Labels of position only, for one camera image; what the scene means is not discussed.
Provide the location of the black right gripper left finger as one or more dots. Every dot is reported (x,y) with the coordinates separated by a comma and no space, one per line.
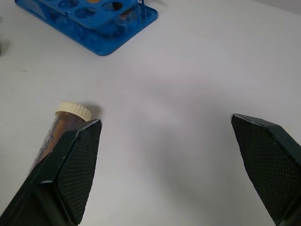
(58,174)

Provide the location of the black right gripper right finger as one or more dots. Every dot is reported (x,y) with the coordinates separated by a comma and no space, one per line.
(270,160)

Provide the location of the brown tube with cream cap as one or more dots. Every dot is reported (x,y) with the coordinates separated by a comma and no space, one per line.
(58,131)

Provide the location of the blue plastic test tube rack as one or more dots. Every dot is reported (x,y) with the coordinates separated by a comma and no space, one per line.
(98,30)

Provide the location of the clear plastic tube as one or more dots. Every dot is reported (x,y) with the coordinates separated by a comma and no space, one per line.
(124,20)

